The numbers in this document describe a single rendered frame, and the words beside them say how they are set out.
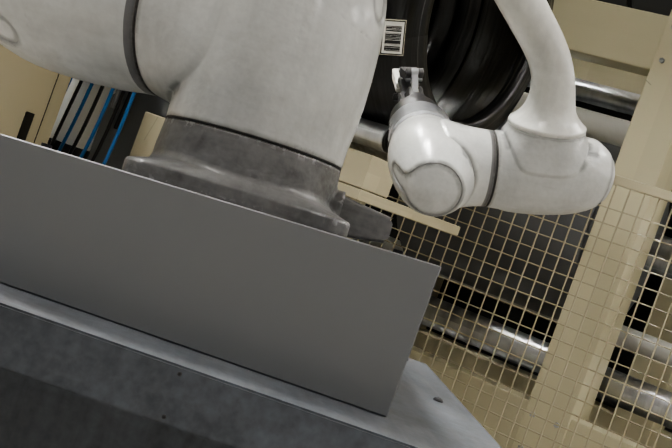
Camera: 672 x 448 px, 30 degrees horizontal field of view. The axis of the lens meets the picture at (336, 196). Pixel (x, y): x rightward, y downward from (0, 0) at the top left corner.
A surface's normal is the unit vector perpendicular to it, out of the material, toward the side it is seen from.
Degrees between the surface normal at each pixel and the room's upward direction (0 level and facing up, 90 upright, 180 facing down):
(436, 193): 115
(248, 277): 90
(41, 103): 90
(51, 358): 90
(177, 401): 90
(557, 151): 99
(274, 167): 80
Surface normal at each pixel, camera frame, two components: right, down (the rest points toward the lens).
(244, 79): -0.16, -0.06
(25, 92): 0.77, 0.29
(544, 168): 0.05, 0.20
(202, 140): -0.40, -0.26
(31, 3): -0.47, 0.27
